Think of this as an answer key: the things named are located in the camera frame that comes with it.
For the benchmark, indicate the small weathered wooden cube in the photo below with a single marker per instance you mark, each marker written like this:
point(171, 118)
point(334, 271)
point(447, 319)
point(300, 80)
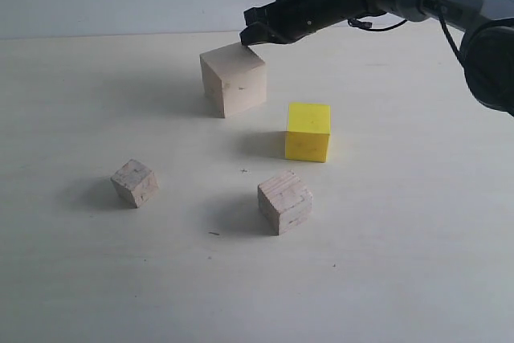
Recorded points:
point(135, 183)

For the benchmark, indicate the medium weathered wooden cube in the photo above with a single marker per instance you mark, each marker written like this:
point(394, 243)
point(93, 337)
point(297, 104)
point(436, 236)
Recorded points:
point(285, 201)

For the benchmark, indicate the yellow cube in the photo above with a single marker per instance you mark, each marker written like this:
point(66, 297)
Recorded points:
point(308, 132)

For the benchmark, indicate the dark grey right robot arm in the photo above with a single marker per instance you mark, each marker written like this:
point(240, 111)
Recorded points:
point(480, 33)

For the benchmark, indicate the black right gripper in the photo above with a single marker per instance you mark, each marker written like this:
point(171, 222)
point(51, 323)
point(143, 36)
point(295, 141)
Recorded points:
point(287, 21)

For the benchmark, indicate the large pale wooden cube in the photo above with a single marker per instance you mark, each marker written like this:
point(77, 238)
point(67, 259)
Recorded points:
point(234, 78)

